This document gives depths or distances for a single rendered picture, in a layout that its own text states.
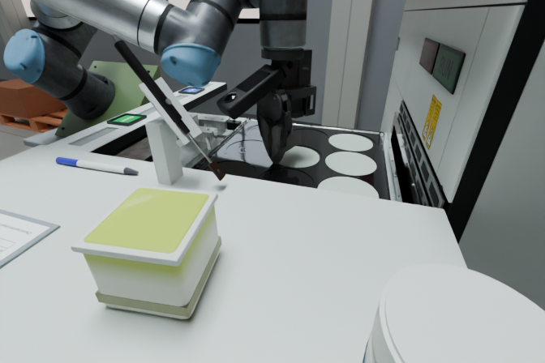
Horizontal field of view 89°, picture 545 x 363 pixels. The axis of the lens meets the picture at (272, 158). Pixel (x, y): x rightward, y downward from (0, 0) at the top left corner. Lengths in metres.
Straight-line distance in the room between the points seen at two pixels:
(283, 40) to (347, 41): 2.09
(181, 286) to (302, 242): 0.13
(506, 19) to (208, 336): 0.35
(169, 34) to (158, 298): 0.33
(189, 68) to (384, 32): 2.45
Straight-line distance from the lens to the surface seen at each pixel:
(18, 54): 0.94
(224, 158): 0.58
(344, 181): 0.51
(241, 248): 0.28
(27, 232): 0.38
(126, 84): 1.01
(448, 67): 0.45
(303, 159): 0.57
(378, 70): 2.81
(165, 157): 0.37
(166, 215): 0.22
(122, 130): 0.63
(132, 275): 0.22
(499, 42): 0.33
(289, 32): 0.46
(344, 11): 2.54
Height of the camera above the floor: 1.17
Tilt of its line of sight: 28 degrees down
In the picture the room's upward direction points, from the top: straight up
